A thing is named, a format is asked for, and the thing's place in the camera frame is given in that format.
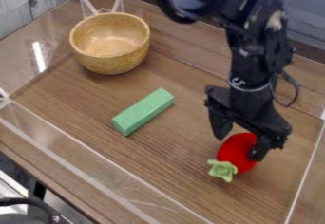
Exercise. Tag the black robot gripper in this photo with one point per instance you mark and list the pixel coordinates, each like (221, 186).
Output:
(253, 112)

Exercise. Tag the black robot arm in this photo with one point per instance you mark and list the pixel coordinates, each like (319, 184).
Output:
(256, 27)

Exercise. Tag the red plush strawberry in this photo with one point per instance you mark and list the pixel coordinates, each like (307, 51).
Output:
(232, 159)

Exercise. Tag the green rectangular block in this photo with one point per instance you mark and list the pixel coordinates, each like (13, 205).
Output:
(142, 111)

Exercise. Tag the wooden bowl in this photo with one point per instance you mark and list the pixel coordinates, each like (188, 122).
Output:
(110, 42)

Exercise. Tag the clear acrylic tray wall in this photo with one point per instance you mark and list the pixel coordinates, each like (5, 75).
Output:
(149, 178)

